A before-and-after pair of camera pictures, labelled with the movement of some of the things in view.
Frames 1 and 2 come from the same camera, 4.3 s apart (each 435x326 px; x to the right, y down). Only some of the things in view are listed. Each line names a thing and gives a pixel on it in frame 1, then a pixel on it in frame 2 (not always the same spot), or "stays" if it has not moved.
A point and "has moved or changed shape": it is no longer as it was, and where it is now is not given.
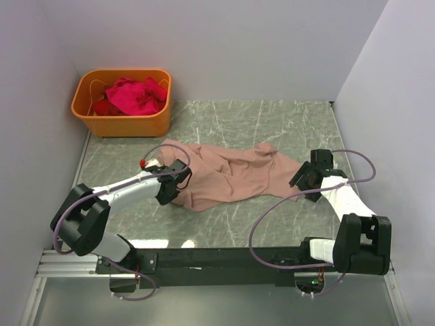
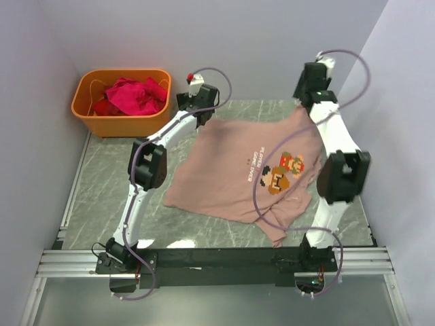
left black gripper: (164, 200) to (183, 98)
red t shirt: (104, 107) stays
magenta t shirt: (132, 98) stays
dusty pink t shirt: (225, 176) has moved or changed shape
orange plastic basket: (125, 103) stays
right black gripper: (302, 172) to (298, 87)
